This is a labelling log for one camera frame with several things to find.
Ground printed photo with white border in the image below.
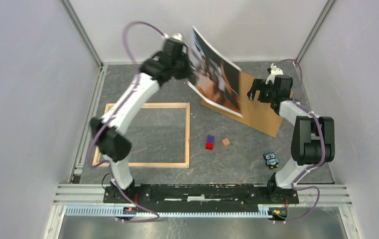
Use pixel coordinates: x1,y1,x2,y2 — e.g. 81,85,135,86
188,26,243,117

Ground light wooden picture frame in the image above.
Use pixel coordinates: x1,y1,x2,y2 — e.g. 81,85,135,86
92,102,191,169

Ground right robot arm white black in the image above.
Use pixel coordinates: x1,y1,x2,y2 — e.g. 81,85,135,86
247,75,336,203

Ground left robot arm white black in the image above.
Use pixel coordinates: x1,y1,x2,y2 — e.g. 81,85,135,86
90,33,192,203

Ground brown cardboard backing board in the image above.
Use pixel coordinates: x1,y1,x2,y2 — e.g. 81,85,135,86
200,72,283,138

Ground small wooden cube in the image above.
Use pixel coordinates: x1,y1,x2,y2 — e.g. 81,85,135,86
221,137,231,147

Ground blue owl figure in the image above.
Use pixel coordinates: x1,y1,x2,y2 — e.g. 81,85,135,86
263,152,279,169

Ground red and purple block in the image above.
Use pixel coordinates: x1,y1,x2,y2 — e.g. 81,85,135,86
205,134,215,150

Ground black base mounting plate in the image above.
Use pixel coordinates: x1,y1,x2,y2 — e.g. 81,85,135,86
103,184,299,213

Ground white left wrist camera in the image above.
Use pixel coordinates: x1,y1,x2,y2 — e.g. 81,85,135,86
171,33,184,41

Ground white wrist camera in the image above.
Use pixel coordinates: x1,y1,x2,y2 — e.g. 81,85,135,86
171,33,184,41
265,63,284,85

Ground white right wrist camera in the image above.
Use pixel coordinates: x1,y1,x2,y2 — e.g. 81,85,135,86
265,63,284,85

